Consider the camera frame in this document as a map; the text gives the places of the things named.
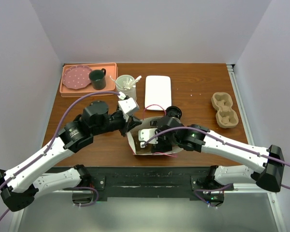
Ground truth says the salmon pink tray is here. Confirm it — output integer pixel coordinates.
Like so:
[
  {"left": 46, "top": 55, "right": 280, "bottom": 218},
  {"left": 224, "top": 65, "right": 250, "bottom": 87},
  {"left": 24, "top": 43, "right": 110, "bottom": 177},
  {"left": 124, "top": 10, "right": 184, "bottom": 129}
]
[{"left": 59, "top": 63, "right": 118, "bottom": 97}]

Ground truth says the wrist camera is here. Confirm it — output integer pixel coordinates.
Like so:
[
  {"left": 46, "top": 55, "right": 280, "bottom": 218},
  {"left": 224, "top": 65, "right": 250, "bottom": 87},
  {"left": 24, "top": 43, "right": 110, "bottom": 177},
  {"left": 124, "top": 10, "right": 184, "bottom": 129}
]
[
  {"left": 118, "top": 97, "right": 140, "bottom": 121},
  {"left": 138, "top": 128, "right": 156, "bottom": 148}
]

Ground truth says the pink polka dot plate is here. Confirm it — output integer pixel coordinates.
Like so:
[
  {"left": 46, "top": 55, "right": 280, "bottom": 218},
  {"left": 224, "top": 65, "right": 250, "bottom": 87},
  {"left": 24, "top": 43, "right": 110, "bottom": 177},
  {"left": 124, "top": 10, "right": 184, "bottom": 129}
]
[{"left": 62, "top": 65, "right": 92, "bottom": 90}]

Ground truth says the cardboard cup carrier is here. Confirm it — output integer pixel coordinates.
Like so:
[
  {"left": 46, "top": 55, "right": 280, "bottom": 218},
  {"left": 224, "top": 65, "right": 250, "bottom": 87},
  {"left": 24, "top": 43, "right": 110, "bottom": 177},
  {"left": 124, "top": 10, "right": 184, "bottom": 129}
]
[{"left": 211, "top": 92, "right": 239, "bottom": 129}]

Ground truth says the frosted white utensil cup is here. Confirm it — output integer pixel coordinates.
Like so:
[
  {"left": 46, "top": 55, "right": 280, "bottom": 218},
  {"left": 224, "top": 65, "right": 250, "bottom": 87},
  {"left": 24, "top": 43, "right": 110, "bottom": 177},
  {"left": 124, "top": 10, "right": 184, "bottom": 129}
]
[{"left": 115, "top": 75, "right": 137, "bottom": 100}]

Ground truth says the dark green mug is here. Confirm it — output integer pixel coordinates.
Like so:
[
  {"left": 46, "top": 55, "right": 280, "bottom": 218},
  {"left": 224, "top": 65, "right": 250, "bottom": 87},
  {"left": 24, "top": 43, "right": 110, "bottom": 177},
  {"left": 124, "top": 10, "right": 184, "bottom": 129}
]
[{"left": 89, "top": 68, "right": 106, "bottom": 90}]

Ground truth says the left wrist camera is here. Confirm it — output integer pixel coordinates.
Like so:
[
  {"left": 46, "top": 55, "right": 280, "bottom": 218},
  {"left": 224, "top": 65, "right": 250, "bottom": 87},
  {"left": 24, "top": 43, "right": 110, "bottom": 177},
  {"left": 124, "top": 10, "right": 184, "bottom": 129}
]
[{"left": 118, "top": 97, "right": 140, "bottom": 121}]

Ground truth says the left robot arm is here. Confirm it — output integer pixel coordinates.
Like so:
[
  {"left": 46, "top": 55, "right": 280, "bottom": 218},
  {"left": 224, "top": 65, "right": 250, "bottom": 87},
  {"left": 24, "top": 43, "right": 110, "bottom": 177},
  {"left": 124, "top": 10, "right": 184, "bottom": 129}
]
[{"left": 0, "top": 98, "right": 141, "bottom": 212}]

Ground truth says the white rectangular plate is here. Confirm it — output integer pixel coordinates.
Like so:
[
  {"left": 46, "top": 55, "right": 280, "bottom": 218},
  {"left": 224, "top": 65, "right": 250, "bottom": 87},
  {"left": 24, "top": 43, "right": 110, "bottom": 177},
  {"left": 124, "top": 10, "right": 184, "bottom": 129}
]
[{"left": 145, "top": 75, "right": 172, "bottom": 111}]

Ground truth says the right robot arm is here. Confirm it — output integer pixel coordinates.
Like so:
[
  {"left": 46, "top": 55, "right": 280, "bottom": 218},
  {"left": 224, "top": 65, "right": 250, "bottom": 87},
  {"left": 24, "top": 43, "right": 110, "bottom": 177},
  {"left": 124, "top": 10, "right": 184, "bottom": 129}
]
[{"left": 145, "top": 116, "right": 285, "bottom": 192}]

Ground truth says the aluminium frame rail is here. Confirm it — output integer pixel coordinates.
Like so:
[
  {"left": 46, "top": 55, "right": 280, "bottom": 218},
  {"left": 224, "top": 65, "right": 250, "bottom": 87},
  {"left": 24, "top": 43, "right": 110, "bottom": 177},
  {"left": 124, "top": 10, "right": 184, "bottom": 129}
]
[{"left": 228, "top": 64, "right": 288, "bottom": 232}]

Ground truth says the wrapped white utensil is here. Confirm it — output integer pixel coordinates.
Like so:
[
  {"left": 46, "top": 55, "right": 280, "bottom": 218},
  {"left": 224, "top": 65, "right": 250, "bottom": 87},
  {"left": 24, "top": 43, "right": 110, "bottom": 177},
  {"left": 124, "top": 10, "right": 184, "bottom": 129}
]
[{"left": 109, "top": 75, "right": 142, "bottom": 90}]

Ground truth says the black mounting base rail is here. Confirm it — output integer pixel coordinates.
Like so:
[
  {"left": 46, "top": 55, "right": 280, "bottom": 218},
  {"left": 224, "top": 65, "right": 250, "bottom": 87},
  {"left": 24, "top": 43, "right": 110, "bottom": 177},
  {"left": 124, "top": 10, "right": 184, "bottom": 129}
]
[{"left": 62, "top": 166, "right": 235, "bottom": 203}]

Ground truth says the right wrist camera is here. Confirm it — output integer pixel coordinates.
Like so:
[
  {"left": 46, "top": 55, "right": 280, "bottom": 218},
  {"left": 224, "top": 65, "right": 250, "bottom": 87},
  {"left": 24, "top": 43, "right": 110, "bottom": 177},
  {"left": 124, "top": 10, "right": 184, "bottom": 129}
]
[{"left": 138, "top": 128, "right": 156, "bottom": 148}]

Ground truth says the pink cakes paper bag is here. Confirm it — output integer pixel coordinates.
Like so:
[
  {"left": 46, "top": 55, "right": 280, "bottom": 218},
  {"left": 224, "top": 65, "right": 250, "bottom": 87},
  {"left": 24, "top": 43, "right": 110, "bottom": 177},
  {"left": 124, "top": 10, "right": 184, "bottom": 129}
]
[{"left": 127, "top": 113, "right": 182, "bottom": 157}]

